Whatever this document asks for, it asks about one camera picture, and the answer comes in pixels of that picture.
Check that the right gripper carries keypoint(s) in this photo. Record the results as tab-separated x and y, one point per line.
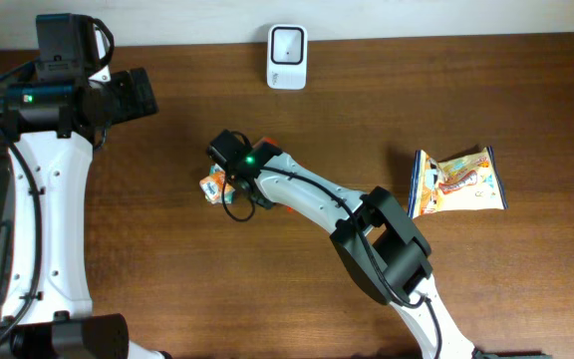
262	201

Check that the beige wet wipes pack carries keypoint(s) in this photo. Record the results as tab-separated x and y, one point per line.
470	182

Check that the red snack bag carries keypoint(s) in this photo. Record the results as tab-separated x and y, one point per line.
267	140

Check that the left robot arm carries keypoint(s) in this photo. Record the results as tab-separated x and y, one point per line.
49	128

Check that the green tissue pack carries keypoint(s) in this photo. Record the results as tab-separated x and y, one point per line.
229	189

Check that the orange small tissue pack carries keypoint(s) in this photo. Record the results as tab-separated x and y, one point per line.
212	186

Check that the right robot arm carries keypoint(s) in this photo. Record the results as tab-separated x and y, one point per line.
381	248

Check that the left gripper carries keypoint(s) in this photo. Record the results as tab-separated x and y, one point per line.
133	105

